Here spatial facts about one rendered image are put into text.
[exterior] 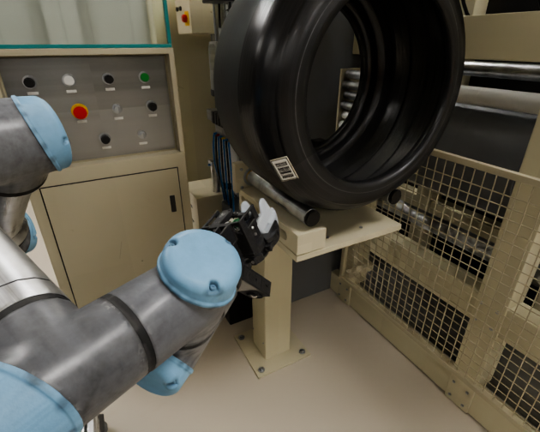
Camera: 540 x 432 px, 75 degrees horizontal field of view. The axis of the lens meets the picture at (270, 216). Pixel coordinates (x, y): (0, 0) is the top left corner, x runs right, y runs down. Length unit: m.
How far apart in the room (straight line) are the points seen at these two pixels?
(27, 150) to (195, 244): 0.34
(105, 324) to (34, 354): 0.04
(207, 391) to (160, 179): 0.89
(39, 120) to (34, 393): 0.41
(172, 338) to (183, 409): 1.30
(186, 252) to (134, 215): 1.17
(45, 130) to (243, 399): 1.27
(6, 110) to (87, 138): 0.84
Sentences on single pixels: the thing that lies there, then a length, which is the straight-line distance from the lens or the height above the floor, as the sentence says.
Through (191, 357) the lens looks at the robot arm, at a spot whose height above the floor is 0.99.
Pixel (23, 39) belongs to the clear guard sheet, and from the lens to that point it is 1.38.
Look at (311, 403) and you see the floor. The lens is 1.59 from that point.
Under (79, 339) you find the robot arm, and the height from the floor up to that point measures 1.11.
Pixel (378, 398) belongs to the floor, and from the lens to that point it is 1.65.
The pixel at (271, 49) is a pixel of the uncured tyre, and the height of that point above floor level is 1.28.
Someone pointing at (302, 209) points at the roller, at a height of 0.92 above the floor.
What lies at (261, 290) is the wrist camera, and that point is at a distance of 0.57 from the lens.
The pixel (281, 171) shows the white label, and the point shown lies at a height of 1.04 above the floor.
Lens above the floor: 1.29
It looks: 27 degrees down
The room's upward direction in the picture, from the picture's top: straight up
